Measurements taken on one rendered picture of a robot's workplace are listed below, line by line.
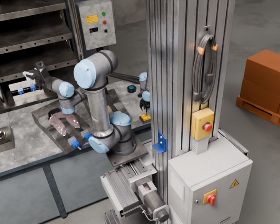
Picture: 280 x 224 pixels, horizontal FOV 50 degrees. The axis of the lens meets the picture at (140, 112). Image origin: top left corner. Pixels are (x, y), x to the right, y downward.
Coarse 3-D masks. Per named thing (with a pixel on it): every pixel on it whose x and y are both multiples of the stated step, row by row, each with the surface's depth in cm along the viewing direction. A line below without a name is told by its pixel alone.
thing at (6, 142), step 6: (6, 126) 227; (0, 132) 224; (6, 132) 221; (12, 132) 231; (0, 138) 220; (6, 138) 216; (12, 138) 220; (0, 144) 211; (6, 144) 213; (12, 144) 215; (0, 150) 214; (6, 150) 216
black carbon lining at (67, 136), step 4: (56, 108) 235; (48, 112) 231; (52, 112) 235; (56, 112) 237; (48, 116) 232; (48, 120) 229; (76, 128) 222; (80, 128) 223; (80, 132) 219; (64, 136) 217; (68, 136) 217
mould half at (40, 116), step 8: (48, 104) 240; (56, 104) 240; (32, 112) 233; (40, 112) 232; (40, 120) 228; (64, 120) 225; (80, 120) 226; (40, 128) 233; (48, 128) 218; (72, 128) 221; (88, 128) 222; (48, 136) 224; (56, 136) 215; (80, 136) 215; (56, 144) 216; (64, 144) 210; (80, 144) 214; (64, 152) 209
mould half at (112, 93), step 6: (108, 90) 247; (114, 90) 248; (114, 96) 245; (84, 102) 249; (114, 102) 242; (120, 102) 242; (108, 108) 236; (120, 108) 234; (90, 114) 238; (108, 114) 229
